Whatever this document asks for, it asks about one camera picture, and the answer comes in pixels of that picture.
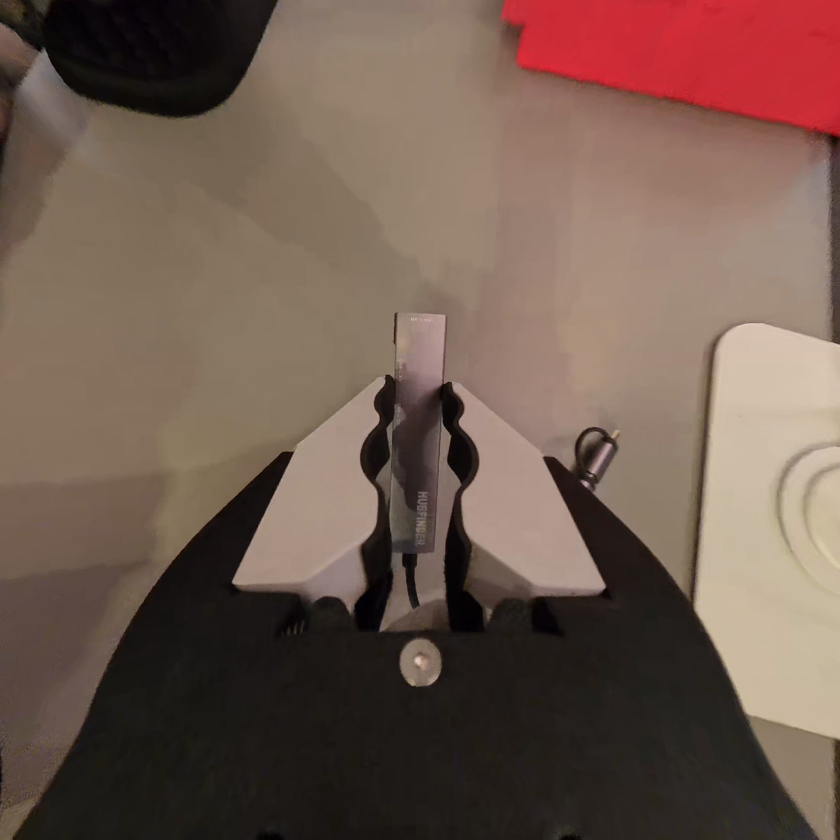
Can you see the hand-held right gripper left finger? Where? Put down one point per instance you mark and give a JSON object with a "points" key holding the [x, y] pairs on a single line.
{"points": [[309, 525]]}

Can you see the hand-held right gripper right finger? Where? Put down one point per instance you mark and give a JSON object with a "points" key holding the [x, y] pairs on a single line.
{"points": [[538, 525]]}

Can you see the small dark grey usb hub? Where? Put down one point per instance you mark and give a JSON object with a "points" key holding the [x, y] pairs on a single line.
{"points": [[420, 394]]}

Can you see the red plastic bin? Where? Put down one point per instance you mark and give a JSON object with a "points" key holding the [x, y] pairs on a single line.
{"points": [[683, 53]]}

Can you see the dark cloth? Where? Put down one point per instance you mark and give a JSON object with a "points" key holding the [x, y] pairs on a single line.
{"points": [[158, 53]]}

